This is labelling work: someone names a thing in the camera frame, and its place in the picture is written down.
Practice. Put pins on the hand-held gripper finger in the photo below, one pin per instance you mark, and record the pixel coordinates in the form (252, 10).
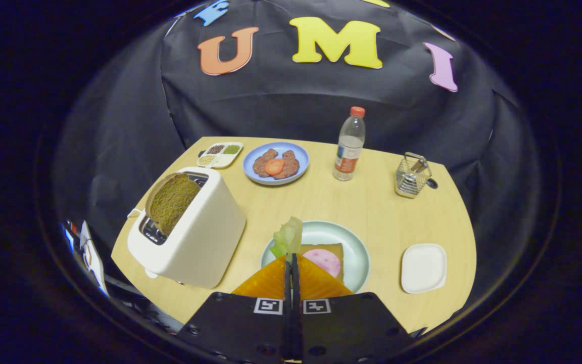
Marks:
(287, 285)
(295, 285)

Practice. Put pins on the green lettuce leaf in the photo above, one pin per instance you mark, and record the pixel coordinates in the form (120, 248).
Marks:
(288, 235)

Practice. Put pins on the dark brown toast slice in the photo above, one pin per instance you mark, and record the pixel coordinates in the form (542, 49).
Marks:
(172, 202)

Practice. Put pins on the pink ham slice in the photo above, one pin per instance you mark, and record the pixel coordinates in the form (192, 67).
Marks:
(324, 262)

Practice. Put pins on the brown bread slice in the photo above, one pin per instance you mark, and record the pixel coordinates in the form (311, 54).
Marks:
(321, 246)

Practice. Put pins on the pale green round plate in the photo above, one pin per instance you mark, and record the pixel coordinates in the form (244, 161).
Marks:
(331, 232)

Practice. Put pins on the white toaster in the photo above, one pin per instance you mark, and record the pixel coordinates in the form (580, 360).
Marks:
(205, 237)

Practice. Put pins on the brown meat patty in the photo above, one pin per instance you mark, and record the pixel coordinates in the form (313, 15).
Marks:
(291, 167)
(263, 162)

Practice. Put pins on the red tomato slice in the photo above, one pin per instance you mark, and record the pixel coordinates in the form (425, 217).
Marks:
(274, 167)

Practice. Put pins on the white square dish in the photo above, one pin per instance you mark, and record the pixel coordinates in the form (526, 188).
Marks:
(422, 268)

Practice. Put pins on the blue round plate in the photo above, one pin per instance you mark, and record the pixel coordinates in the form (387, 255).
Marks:
(296, 151)

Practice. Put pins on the white divided seasoning tray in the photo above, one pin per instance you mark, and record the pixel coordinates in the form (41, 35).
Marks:
(225, 161)

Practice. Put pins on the clear red-capped water bottle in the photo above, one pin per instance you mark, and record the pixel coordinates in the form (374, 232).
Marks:
(349, 151)

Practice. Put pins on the black round table grommet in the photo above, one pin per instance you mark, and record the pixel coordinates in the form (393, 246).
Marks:
(432, 183)

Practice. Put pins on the black backdrop cloth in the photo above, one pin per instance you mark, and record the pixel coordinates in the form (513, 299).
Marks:
(281, 101)

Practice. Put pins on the white printed sheet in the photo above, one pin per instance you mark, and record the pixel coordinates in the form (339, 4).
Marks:
(91, 258)

